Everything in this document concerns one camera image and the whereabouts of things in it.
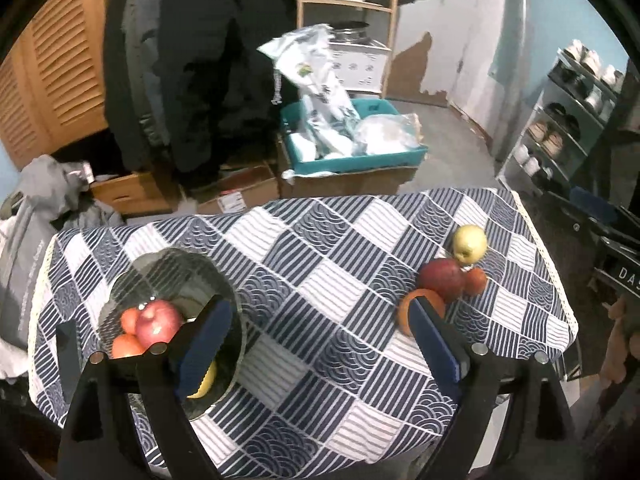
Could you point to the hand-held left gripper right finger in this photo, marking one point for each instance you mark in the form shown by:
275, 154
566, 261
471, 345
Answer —
435, 340

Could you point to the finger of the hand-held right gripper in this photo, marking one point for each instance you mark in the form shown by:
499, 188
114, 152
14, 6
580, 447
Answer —
575, 212
595, 207

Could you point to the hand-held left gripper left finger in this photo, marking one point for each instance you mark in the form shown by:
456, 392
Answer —
205, 345

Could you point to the orange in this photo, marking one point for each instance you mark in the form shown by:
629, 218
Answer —
125, 346
406, 315

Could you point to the red apple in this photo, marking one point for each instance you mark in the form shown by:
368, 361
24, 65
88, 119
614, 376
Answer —
441, 280
157, 325

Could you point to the small tangerine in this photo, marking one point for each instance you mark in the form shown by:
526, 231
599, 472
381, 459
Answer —
476, 281
129, 320

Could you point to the dark glass bowl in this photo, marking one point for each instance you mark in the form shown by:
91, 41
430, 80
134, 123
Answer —
165, 275

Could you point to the yellow-green apple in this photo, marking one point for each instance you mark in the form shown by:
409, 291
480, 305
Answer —
470, 244

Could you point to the person's right hand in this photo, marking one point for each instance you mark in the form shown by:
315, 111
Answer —
625, 330

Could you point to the blue white patterned tablecloth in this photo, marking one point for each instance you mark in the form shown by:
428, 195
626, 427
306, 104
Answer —
325, 280

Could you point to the white shoe rack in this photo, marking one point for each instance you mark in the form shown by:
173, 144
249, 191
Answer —
565, 85

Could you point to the cardboard box with red label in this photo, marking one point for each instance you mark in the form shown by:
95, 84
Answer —
240, 195

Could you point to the wooden drawer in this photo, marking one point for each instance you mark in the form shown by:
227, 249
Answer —
130, 192

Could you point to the brown cardboard box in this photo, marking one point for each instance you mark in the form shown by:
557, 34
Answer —
350, 182

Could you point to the silver pipe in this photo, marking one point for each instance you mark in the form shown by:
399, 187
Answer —
517, 35

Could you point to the teal plastic crate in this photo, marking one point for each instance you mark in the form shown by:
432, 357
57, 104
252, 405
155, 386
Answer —
370, 162

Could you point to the clear plastic bags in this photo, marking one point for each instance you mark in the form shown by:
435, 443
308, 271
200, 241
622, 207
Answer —
385, 132

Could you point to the grey clothing pile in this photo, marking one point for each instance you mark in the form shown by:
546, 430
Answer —
50, 180

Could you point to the white door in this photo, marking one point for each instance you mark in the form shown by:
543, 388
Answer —
450, 20

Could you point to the white rice bag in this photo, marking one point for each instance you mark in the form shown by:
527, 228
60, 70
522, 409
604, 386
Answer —
320, 85

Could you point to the grey jacket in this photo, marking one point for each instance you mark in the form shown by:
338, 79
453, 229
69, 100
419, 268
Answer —
142, 70

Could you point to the black hooded coat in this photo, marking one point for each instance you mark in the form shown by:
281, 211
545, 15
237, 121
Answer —
210, 60

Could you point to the steel pot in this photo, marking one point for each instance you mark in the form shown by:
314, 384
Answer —
350, 34

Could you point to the bamboo shelf rack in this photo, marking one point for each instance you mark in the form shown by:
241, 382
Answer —
345, 4

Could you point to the wooden louvered wardrobe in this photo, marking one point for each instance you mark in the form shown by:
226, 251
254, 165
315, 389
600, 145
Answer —
55, 70

